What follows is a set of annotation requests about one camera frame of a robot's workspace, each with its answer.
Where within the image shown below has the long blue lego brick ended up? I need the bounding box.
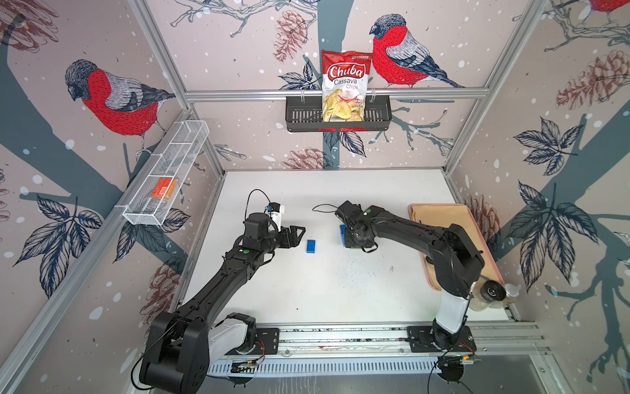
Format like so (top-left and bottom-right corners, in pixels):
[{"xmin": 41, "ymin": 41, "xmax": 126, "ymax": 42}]
[{"xmin": 340, "ymin": 224, "xmax": 346, "ymax": 247}]

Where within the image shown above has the small blue lego brick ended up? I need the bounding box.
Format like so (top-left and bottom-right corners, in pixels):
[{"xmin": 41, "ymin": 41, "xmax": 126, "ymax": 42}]
[{"xmin": 306, "ymin": 240, "xmax": 316, "ymax": 254}]

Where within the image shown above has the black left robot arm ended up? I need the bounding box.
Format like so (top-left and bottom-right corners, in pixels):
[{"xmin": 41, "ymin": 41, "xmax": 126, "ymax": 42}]
[{"xmin": 131, "ymin": 213, "xmax": 306, "ymax": 393}]

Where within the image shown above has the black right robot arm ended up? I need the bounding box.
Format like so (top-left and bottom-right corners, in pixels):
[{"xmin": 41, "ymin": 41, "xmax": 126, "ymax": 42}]
[{"xmin": 335, "ymin": 201, "xmax": 485, "ymax": 351}]

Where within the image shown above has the tan wooden tray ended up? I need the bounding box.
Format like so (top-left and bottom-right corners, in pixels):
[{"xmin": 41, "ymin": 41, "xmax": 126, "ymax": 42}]
[{"xmin": 409, "ymin": 204, "xmax": 505, "ymax": 285}]

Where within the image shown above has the orange red block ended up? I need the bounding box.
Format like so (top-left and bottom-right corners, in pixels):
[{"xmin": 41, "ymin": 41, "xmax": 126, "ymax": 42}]
[{"xmin": 151, "ymin": 177, "xmax": 177, "ymax": 200}]

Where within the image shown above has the clear bottle black cap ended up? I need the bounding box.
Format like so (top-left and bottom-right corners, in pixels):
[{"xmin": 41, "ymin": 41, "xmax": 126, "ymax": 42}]
[{"xmin": 469, "ymin": 280, "xmax": 520, "ymax": 312}]

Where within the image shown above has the Chuba cassava chips bag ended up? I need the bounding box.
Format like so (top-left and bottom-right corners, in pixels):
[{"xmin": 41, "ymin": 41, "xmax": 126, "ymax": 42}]
[{"xmin": 322, "ymin": 51, "xmax": 372, "ymax": 122}]

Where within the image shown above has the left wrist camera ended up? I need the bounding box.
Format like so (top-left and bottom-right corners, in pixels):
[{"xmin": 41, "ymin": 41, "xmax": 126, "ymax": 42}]
[{"xmin": 265, "ymin": 202, "xmax": 285, "ymax": 230}]

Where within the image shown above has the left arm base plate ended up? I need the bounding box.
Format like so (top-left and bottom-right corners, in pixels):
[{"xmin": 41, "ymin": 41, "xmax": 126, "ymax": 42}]
[{"xmin": 226, "ymin": 328, "xmax": 280, "ymax": 356}]

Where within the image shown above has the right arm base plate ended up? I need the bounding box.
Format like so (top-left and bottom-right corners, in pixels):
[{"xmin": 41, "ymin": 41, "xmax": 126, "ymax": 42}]
[{"xmin": 405, "ymin": 325, "xmax": 477, "ymax": 353}]

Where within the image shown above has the black wire basket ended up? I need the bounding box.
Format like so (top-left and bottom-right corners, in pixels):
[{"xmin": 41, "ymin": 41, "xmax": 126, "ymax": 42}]
[{"xmin": 285, "ymin": 95, "xmax": 392, "ymax": 132}]

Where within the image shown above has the white wire shelf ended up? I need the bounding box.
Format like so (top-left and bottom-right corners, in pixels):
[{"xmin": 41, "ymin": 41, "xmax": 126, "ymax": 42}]
[{"xmin": 123, "ymin": 120, "xmax": 209, "ymax": 226}]

